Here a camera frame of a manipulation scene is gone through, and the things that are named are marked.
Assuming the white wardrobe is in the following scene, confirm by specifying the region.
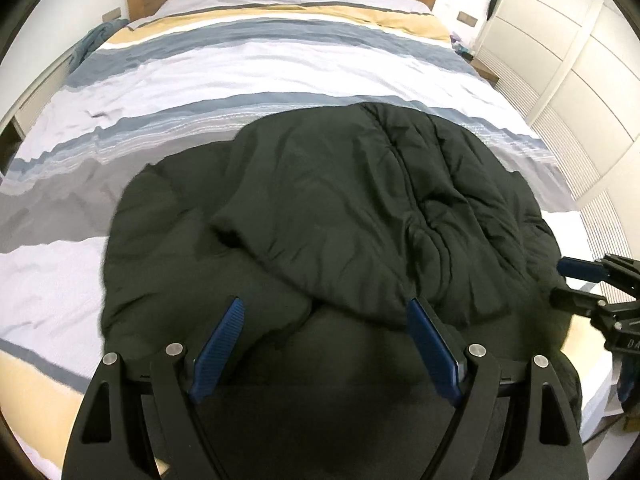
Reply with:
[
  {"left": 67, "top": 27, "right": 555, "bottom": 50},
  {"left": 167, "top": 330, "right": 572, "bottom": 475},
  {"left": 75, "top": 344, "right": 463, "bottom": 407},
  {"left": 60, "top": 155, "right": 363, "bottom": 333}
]
[{"left": 476, "top": 0, "right": 639, "bottom": 258}]

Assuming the wall switch plate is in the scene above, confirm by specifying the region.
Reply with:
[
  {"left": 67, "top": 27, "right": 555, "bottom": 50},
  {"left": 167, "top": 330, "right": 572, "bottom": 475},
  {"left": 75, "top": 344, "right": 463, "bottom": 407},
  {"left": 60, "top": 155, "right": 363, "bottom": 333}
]
[{"left": 457, "top": 11, "right": 477, "bottom": 27}]

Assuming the blue cloth beside bed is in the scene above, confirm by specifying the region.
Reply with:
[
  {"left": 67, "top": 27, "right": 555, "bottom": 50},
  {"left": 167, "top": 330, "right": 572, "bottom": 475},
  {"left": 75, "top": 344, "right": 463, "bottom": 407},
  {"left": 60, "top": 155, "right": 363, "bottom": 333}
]
[{"left": 68, "top": 18, "right": 129, "bottom": 73}]

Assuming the black puffer jacket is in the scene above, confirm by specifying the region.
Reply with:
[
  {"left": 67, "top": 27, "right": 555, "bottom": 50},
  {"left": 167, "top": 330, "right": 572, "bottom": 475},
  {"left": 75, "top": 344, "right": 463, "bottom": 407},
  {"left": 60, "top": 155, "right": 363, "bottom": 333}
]
[{"left": 101, "top": 103, "right": 582, "bottom": 479}]

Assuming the white low shelf unit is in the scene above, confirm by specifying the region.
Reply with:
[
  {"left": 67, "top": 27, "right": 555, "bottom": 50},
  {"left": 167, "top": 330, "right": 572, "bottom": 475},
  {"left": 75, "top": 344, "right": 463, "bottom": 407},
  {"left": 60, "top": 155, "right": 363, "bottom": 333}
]
[{"left": 1, "top": 46, "right": 75, "bottom": 178}]

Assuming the wooden nightstand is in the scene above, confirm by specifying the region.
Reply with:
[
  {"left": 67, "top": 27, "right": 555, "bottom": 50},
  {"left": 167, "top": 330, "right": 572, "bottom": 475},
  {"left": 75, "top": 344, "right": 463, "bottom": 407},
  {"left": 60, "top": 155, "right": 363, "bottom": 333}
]
[{"left": 469, "top": 58, "right": 499, "bottom": 87}]

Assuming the striped bed cover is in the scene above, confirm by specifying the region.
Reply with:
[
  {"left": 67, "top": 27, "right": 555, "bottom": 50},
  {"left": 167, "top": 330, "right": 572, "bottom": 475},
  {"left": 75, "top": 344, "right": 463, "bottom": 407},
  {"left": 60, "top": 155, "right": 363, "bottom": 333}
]
[{"left": 1, "top": 0, "right": 586, "bottom": 479}]

